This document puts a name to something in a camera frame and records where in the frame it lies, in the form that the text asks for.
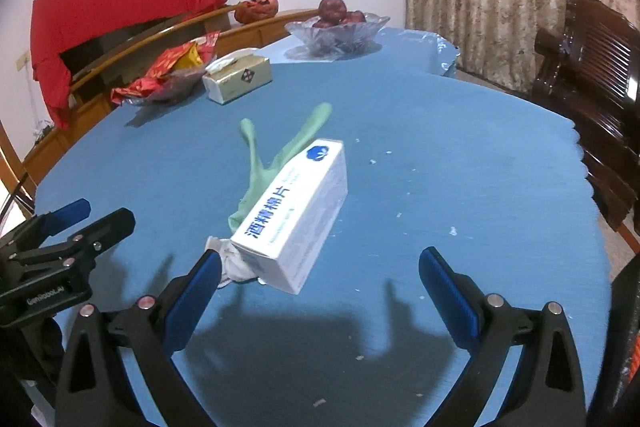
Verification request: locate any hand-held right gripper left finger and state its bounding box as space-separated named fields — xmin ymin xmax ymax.
xmin=52 ymin=249 xmax=223 ymax=427

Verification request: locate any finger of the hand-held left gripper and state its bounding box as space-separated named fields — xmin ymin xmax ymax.
xmin=0 ymin=199 xmax=92 ymax=254
xmin=15 ymin=208 xmax=137 ymax=274

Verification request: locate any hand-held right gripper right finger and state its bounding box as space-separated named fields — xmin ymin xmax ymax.
xmin=418 ymin=246 xmax=587 ymax=427

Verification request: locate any white tissue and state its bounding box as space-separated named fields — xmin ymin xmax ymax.
xmin=204 ymin=234 xmax=262 ymax=289

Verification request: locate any white box with blue print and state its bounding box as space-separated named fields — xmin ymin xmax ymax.
xmin=230 ymin=138 xmax=348 ymax=294

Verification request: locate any bin with black bag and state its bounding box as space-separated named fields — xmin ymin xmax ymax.
xmin=582 ymin=252 xmax=640 ymax=427

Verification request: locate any wooden chair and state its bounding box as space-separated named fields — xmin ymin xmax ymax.
xmin=0 ymin=122 xmax=37 ymax=214

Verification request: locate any green rubber glove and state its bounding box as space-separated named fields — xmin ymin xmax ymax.
xmin=227 ymin=103 xmax=333 ymax=233

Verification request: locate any glass dish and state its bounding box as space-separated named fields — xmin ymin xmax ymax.
xmin=125 ymin=69 xmax=209 ymax=106

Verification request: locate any pile of red snack packets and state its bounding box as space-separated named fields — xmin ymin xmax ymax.
xmin=110 ymin=32 xmax=221 ymax=106

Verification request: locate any dark television screen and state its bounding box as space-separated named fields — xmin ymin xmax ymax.
xmin=60 ymin=19 xmax=187 ymax=78

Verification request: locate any gold tissue box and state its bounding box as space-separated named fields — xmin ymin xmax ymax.
xmin=202 ymin=48 xmax=273 ymax=106

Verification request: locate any red crumpled bag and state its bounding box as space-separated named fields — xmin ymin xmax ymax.
xmin=234 ymin=0 xmax=279 ymax=24

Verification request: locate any dark wooden armchair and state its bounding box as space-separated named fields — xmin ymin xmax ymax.
xmin=530 ymin=0 xmax=640 ymax=243

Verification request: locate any glass fruit bowl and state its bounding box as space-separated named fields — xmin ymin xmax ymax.
xmin=285 ymin=11 xmax=391 ymax=60

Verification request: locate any large dark red fruit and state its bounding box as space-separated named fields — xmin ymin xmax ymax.
xmin=319 ymin=0 xmax=347 ymax=24

